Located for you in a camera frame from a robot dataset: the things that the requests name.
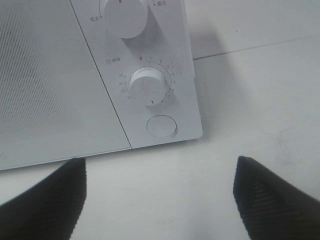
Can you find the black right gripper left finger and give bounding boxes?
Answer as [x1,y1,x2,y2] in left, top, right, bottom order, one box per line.
[0,158,87,240]

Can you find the white round door button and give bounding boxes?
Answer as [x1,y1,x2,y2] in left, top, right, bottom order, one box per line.
[146,115,177,138]

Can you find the white upper power knob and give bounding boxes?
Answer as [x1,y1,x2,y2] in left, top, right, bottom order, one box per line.
[99,0,149,39]

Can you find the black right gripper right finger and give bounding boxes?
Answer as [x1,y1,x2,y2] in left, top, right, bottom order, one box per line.
[233,156,320,240]

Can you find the white microwave oven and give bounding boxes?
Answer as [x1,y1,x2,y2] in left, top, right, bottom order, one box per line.
[0,0,203,170]

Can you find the white lower timer knob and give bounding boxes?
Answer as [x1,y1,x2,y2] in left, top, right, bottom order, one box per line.
[128,67,169,107]

